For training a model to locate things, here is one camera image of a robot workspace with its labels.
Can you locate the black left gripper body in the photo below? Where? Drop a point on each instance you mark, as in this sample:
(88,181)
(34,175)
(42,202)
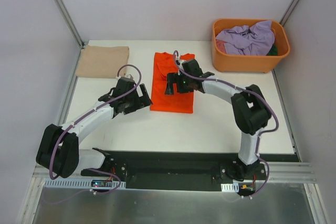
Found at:
(137,98)

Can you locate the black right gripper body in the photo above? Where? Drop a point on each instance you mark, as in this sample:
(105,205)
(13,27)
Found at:
(175,83)

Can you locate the orange t shirt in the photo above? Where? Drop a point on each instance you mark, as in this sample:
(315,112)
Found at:
(177,103)

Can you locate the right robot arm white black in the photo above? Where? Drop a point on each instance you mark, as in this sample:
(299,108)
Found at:
(250,113)

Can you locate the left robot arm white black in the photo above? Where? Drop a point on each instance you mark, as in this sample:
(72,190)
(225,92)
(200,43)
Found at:
(59,150)

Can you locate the folded beige t shirt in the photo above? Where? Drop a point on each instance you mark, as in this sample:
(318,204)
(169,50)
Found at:
(102,62)

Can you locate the orange plastic basket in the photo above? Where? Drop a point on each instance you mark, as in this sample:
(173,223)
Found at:
(241,63)

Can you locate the pink garment in basket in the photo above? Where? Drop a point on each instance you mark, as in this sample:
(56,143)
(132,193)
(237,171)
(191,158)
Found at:
(221,46)

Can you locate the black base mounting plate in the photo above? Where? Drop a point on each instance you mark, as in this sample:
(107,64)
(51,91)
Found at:
(177,171)

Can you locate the lilac t shirt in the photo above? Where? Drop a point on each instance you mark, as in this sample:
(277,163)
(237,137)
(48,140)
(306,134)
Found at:
(255,40)

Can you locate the dark green garment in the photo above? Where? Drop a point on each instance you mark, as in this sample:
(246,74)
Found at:
(273,51)

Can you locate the left aluminium corner post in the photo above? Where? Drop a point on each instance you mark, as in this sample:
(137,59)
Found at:
(70,23)

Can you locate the aluminium frame rail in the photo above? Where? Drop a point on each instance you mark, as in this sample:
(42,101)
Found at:
(280,172)

